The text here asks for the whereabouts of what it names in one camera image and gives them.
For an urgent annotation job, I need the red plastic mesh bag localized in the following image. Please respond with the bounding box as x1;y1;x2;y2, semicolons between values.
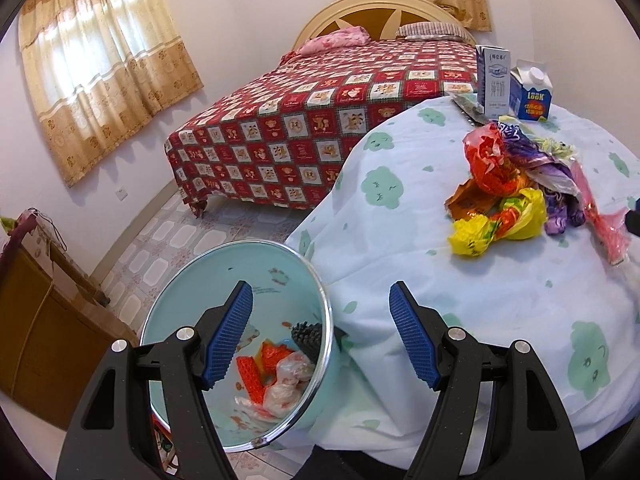
235;339;294;405

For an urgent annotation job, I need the orange snack packet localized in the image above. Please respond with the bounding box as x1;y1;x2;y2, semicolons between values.
445;178;500;220

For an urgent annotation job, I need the yellow plastic bag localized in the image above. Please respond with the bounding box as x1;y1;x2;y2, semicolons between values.
448;188;548;257

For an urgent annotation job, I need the red orange snack bag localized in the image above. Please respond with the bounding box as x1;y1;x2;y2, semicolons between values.
463;122;530;197

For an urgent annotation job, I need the purple snack wrapper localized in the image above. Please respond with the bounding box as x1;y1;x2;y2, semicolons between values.
506;146;586;236

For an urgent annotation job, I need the pink plastic wrapper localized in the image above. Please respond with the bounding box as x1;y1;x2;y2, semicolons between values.
570;159;630;266

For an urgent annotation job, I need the mint green trash bin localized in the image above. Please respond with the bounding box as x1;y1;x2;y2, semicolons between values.
140;240;340;452

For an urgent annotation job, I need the light blue cloud tablecloth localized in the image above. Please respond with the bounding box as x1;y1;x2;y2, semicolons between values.
288;96;639;468

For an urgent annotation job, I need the brown wooden cabinet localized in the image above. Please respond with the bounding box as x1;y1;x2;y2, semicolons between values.
1;210;139;430

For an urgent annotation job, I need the bed with red checkered cover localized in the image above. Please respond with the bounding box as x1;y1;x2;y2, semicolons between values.
165;39;477;216

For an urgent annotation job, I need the blue white milk carton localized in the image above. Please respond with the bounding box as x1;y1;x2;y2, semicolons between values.
509;60;553;122

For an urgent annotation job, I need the tall grey milk carton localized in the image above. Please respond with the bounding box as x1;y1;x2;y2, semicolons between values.
475;44;511;119

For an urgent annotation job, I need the striped pillow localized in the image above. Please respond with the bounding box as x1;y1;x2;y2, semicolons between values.
396;22;475;44

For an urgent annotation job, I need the pink pillow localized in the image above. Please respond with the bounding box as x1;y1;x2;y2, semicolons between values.
295;26;371;56

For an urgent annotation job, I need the left beige curtain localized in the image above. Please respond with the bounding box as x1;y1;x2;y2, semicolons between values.
18;0;203;188

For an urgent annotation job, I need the cream wooden headboard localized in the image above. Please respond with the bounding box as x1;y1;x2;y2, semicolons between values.
292;0;461;50

